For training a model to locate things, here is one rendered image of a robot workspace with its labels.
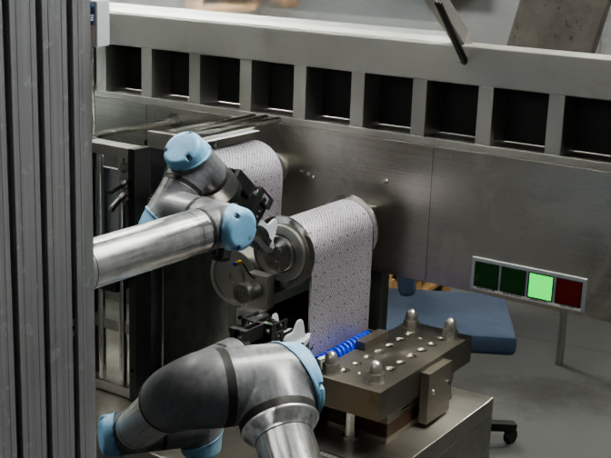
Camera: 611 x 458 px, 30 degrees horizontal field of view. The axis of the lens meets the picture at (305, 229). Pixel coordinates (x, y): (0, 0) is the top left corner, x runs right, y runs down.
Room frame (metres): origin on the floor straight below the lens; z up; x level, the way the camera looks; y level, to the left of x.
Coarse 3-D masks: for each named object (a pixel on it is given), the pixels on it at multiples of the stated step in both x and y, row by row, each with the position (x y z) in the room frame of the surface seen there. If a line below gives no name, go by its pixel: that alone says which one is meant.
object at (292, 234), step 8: (280, 224) 2.18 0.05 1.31; (280, 232) 2.17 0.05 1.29; (288, 232) 2.16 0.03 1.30; (296, 232) 2.16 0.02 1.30; (296, 240) 2.15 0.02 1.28; (296, 248) 2.15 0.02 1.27; (304, 248) 2.15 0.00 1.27; (296, 256) 2.15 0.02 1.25; (304, 256) 2.14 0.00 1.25; (264, 264) 2.19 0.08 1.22; (296, 264) 2.15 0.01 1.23; (304, 264) 2.15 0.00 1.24; (272, 272) 2.18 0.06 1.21; (288, 272) 2.16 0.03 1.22; (296, 272) 2.15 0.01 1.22; (280, 280) 2.17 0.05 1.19; (288, 280) 2.16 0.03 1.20
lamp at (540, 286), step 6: (534, 276) 2.23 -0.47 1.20; (540, 276) 2.22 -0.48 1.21; (546, 276) 2.21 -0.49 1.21; (534, 282) 2.23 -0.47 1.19; (540, 282) 2.22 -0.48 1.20; (546, 282) 2.21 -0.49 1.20; (552, 282) 2.21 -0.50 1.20; (528, 288) 2.23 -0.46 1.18; (534, 288) 2.23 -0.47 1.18; (540, 288) 2.22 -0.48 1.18; (546, 288) 2.21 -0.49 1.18; (528, 294) 2.23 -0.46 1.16; (534, 294) 2.22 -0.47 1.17; (540, 294) 2.22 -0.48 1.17; (546, 294) 2.21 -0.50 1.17
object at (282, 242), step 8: (280, 240) 2.16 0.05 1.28; (288, 240) 2.16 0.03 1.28; (280, 248) 2.17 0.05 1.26; (288, 248) 2.15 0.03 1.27; (264, 256) 2.18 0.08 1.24; (272, 256) 2.18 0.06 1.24; (280, 256) 2.16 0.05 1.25; (288, 256) 2.15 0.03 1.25; (272, 264) 2.17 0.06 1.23; (280, 264) 2.16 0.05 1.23; (288, 264) 2.15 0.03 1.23; (280, 272) 2.16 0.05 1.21
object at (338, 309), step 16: (368, 256) 2.34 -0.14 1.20; (336, 272) 2.24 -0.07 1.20; (352, 272) 2.29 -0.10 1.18; (368, 272) 2.35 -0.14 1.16; (320, 288) 2.19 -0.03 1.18; (336, 288) 2.24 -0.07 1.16; (352, 288) 2.29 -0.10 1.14; (368, 288) 2.35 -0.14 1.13; (320, 304) 2.19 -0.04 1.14; (336, 304) 2.24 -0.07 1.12; (352, 304) 2.29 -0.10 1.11; (368, 304) 2.35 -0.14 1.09; (320, 320) 2.19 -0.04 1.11; (336, 320) 2.24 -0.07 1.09; (352, 320) 2.30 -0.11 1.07; (320, 336) 2.19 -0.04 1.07; (336, 336) 2.25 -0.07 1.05; (352, 336) 2.30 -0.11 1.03; (320, 352) 2.19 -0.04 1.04
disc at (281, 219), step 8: (272, 216) 2.20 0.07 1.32; (280, 216) 2.19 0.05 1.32; (288, 224) 2.18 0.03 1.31; (296, 224) 2.17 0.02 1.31; (304, 232) 2.16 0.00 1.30; (304, 240) 2.16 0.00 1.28; (312, 248) 2.14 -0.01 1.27; (256, 256) 2.22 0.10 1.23; (312, 256) 2.14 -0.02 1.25; (312, 264) 2.14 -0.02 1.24; (304, 272) 2.15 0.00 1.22; (296, 280) 2.16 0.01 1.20; (304, 280) 2.15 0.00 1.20
